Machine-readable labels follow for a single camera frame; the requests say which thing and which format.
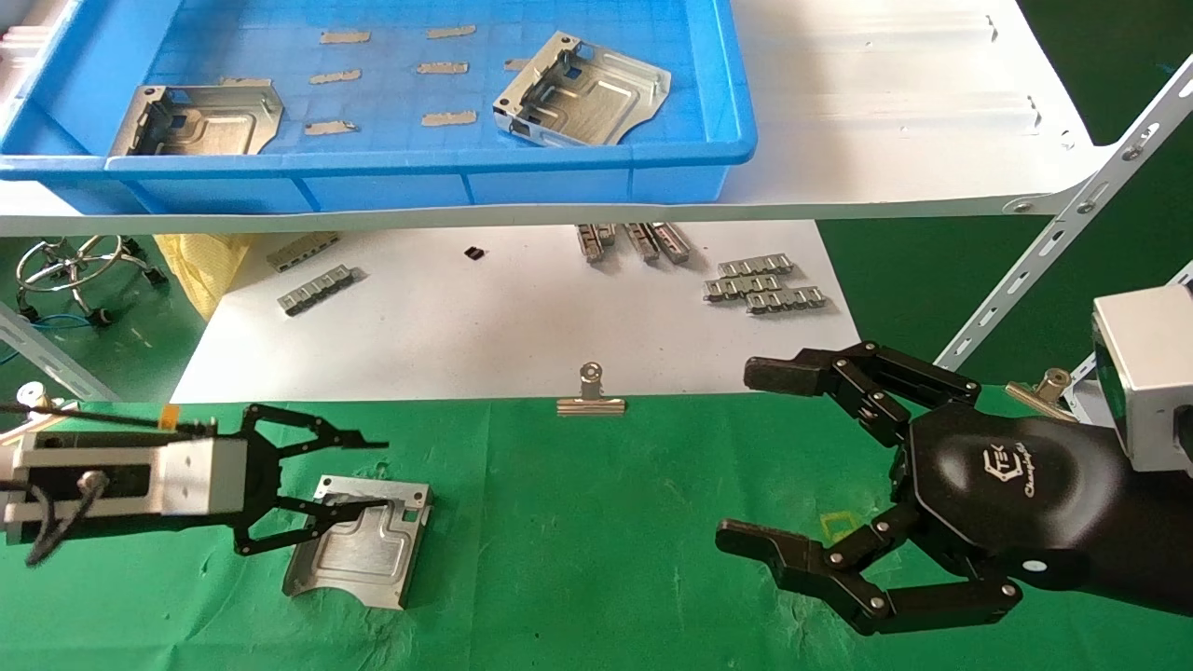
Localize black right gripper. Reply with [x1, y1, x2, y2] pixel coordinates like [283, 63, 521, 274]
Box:
[715, 340, 1193, 637]

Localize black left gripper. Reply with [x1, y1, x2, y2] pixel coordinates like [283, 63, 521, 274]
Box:
[0, 404, 394, 560]

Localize brass binder clip right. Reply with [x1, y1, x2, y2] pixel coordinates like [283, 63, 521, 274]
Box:
[1005, 368, 1082, 425]

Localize green tablecloth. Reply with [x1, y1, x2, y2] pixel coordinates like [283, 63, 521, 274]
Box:
[0, 387, 1193, 671]

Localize yellow plastic bag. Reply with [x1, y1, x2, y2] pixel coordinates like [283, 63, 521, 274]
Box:
[154, 233, 253, 322]

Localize chrome chair base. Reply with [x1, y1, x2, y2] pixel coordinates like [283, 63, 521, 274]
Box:
[14, 233, 171, 329]

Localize blue plastic bin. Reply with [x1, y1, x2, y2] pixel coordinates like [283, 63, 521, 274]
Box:
[0, 0, 758, 215]

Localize white metal shelf rack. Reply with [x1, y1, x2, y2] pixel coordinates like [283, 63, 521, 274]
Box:
[0, 0, 1193, 420]

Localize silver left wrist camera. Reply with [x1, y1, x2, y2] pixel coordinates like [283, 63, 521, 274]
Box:
[0, 436, 251, 546]

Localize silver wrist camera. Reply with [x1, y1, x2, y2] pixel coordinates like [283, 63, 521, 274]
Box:
[1090, 284, 1193, 476]
[0, 436, 251, 546]

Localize thin black left gripper cable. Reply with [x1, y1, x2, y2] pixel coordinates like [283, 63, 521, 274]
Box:
[0, 401, 220, 439]

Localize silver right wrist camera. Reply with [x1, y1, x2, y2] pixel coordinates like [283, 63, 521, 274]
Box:
[1090, 284, 1193, 476]

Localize looped black camera cable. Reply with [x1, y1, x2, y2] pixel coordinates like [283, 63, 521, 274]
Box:
[23, 471, 105, 568]

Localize blue floor cable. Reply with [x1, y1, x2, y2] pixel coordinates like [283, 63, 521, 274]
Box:
[0, 312, 105, 366]

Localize metal bracket plate with walls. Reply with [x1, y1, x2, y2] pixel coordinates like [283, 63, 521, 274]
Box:
[492, 31, 673, 147]
[110, 79, 285, 157]

